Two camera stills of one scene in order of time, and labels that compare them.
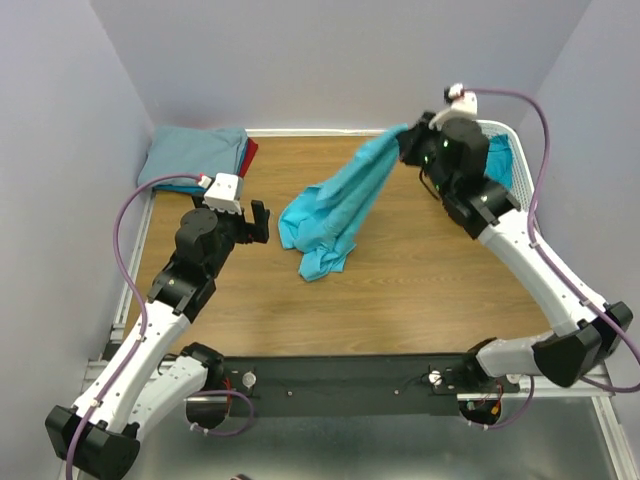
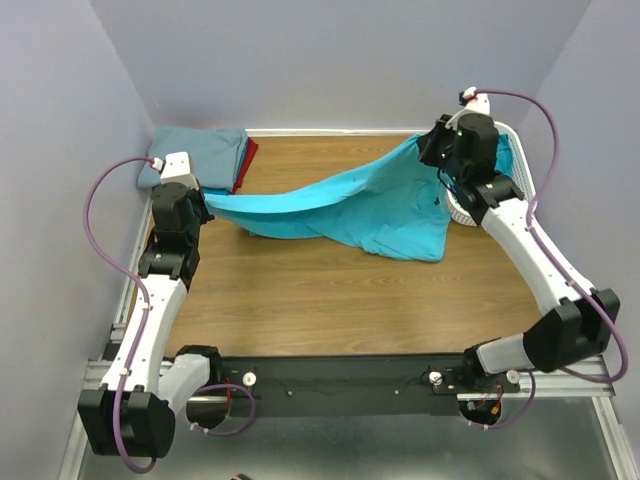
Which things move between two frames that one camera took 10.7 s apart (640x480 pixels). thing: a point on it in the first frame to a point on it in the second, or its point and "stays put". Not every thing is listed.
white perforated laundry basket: (523, 190) stays put
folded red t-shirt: (249, 154) stays put
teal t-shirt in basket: (499, 160) stays put
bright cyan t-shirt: (324, 223) to (397, 205)
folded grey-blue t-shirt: (194, 150) stays put
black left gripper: (248, 227) to (203, 210)
